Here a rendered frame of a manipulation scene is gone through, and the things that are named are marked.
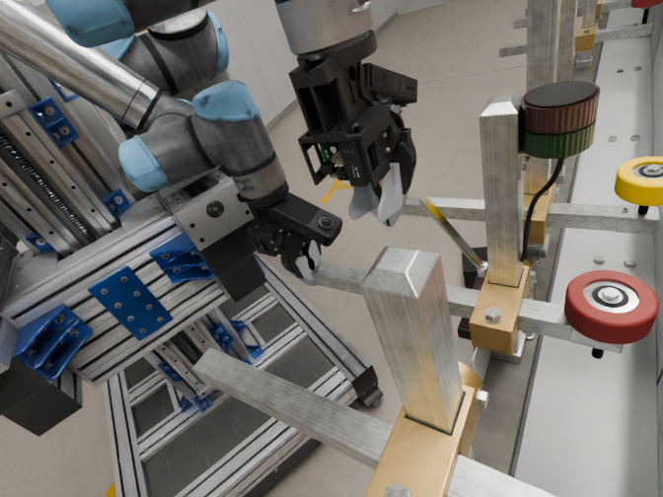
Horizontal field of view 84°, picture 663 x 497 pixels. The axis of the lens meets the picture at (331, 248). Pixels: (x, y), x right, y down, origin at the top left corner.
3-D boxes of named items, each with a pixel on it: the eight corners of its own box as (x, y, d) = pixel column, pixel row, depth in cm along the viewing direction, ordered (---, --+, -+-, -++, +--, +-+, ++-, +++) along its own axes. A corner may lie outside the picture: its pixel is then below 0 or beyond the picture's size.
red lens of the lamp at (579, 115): (515, 135, 34) (515, 111, 33) (527, 106, 38) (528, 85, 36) (594, 131, 31) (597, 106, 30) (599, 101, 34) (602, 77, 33)
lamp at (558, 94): (515, 278, 46) (515, 109, 33) (524, 248, 49) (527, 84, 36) (571, 286, 43) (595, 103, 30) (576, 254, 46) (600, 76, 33)
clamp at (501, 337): (471, 346, 49) (468, 321, 46) (494, 275, 57) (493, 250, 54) (517, 358, 46) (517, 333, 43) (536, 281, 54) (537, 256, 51)
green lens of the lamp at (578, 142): (515, 159, 36) (515, 138, 34) (527, 129, 39) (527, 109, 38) (590, 158, 32) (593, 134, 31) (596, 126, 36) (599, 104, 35)
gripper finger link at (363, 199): (350, 247, 45) (328, 181, 39) (372, 217, 48) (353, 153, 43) (373, 249, 43) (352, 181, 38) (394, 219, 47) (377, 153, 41)
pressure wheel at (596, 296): (554, 372, 46) (561, 312, 39) (563, 321, 50) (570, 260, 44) (637, 393, 41) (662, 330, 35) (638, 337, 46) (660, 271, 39)
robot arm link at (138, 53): (114, 120, 79) (68, 53, 71) (172, 94, 82) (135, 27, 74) (119, 129, 70) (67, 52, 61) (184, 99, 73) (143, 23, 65)
